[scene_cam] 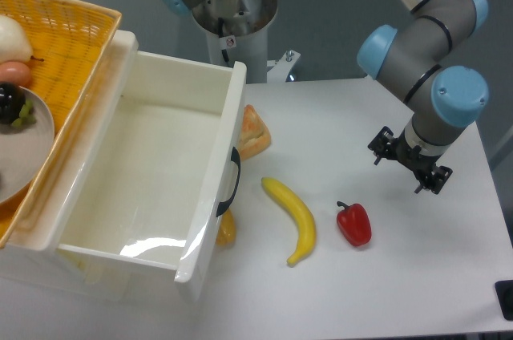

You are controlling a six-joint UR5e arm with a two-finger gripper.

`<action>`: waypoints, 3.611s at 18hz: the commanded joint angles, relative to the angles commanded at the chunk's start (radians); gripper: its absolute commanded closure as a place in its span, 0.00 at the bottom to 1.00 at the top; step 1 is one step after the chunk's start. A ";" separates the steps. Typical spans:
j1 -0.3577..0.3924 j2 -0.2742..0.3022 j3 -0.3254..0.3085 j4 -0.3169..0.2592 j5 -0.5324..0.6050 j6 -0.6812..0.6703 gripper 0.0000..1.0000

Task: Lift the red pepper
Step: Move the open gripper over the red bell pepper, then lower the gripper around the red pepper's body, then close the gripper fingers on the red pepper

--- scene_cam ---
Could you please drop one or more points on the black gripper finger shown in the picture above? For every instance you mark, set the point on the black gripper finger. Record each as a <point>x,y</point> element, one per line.
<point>382,145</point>
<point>432,179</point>

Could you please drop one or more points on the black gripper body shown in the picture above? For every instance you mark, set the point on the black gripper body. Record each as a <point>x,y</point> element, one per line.
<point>412,158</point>

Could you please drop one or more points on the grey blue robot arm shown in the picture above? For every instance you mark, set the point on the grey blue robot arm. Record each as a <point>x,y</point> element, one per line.
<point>444,101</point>

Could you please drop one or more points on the red bell pepper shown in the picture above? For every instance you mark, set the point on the red bell pepper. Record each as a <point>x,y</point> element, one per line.
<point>354,223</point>

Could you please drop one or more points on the yellow banana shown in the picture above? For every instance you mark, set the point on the yellow banana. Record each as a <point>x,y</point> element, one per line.
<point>299,212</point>

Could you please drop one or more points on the toast bread slice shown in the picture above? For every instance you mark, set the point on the toast bread slice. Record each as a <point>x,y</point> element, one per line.
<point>254,134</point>

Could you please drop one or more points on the black device at table edge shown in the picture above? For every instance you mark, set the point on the black device at table edge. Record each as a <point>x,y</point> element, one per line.
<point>504,292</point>

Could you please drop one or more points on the white open drawer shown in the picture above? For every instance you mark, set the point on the white open drawer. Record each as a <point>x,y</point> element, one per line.
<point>139,182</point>

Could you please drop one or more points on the yellow woven basket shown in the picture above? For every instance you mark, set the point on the yellow woven basket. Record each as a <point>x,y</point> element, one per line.
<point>69,38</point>

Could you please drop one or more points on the grey round plate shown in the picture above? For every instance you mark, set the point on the grey round plate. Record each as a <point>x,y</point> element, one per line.
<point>24,150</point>

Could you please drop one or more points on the dark grape bunch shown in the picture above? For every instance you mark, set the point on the dark grape bunch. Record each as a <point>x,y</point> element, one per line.
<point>16,109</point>

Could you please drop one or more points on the white pear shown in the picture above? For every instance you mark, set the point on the white pear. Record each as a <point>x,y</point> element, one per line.
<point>15,45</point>

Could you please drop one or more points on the black drawer handle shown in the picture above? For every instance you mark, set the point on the black drawer handle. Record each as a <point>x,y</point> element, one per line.
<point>233,183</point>

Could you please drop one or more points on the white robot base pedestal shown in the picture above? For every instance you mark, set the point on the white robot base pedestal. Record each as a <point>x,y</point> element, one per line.
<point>237,31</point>

